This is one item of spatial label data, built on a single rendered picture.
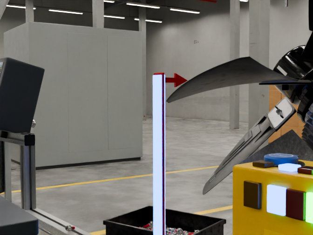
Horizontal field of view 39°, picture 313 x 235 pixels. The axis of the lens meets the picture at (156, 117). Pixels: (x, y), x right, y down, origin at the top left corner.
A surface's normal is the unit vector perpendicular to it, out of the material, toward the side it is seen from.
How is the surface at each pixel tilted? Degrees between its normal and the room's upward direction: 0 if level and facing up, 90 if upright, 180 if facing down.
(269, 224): 90
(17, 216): 0
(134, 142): 90
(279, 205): 90
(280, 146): 55
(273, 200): 90
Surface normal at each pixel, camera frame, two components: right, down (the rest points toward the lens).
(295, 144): -0.23, -0.53
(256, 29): -0.83, 0.04
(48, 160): 0.56, 0.04
